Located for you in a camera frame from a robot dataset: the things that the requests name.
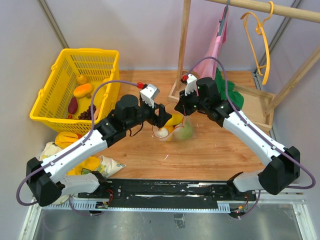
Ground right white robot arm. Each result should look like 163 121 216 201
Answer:
174 74 300 200

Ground sliced mango toy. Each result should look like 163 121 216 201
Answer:
54 131 82 149

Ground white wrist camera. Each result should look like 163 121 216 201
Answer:
180 73 198 96
137 82 160 109

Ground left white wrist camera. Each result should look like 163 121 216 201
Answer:
137 82 160 109

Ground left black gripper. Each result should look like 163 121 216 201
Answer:
125 97 173 131

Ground green cabbage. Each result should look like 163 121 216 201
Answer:
173 122 194 141

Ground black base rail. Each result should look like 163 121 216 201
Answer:
77 178 256 210

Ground purple sweet potato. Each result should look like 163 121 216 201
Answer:
67 97 79 115

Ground pink cloth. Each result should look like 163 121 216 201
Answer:
192 6 230 78

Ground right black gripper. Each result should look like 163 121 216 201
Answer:
174 87 209 117

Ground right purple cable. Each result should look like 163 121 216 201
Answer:
186 56 316 189

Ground purple cable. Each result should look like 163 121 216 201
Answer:
186 56 316 189
16 80 141 206

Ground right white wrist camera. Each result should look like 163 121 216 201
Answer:
180 73 198 96

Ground yellow bananas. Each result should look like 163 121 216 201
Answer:
164 113 183 127

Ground orange mango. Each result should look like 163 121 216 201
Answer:
73 83 93 98

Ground brown bread roll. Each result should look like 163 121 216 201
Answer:
93 105 102 121

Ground green cloth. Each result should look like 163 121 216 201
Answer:
215 68 244 110

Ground wooden clothes rack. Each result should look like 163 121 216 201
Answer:
168 0 320 132

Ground yellow clothes hanger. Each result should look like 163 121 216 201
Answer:
240 0 275 86

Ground white garlic toy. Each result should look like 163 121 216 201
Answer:
154 127 170 139

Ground yellow bell pepper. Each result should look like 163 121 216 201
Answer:
165 126 175 134

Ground clear zip bag orange zipper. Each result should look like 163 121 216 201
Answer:
152 102 197 142

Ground yellow patterned cloth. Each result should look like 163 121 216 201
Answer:
39 141 127 206

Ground grey clothes hanger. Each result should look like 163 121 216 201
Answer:
217 0 230 37

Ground yellow plastic basket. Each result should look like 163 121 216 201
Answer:
29 48 121 135

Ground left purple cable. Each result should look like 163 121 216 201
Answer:
16 80 141 206

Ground purple grapes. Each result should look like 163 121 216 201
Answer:
78 106 92 121

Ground yellow lemon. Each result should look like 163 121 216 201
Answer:
76 74 88 86

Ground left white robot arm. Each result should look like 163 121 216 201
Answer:
26 94 172 207

